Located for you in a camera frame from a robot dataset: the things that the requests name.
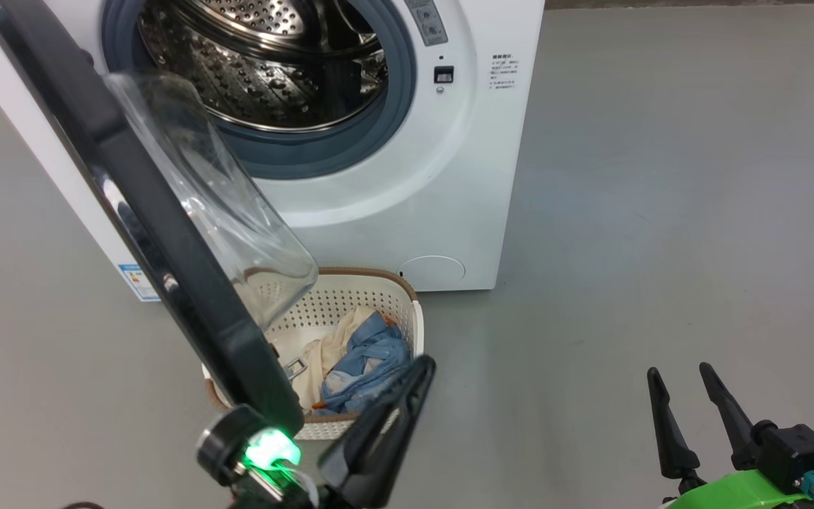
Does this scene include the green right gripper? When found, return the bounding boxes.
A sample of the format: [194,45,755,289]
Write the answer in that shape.
[647,362,814,509]

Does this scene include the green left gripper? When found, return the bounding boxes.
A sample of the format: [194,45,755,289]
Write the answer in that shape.
[230,355,437,509]

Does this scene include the blue patterned garment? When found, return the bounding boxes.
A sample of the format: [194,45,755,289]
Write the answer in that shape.
[319,311,411,416]

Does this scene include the cream garment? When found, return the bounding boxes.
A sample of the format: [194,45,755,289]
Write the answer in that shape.
[271,306,379,411]

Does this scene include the round glass washer door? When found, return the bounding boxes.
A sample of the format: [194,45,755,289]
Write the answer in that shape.
[0,0,319,439]

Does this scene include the white front-load washing machine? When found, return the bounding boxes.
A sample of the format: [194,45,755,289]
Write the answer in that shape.
[0,0,545,303]

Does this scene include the stainless steel washing machine drum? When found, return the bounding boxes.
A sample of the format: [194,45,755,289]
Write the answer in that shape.
[137,0,388,131]

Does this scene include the cream perforated basket brown rim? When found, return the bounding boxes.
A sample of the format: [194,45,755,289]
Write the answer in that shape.
[201,267,425,442]

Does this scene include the round white filter cover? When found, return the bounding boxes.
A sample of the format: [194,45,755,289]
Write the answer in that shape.
[399,255,466,291]

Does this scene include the blue energy label sticker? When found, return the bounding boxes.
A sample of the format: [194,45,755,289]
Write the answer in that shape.
[118,264,162,303]

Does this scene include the small printed text sticker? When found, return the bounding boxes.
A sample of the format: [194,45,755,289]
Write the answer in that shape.
[490,53,519,90]

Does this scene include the grey instruction plate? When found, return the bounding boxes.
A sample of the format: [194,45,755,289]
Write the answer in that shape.
[405,0,449,47]

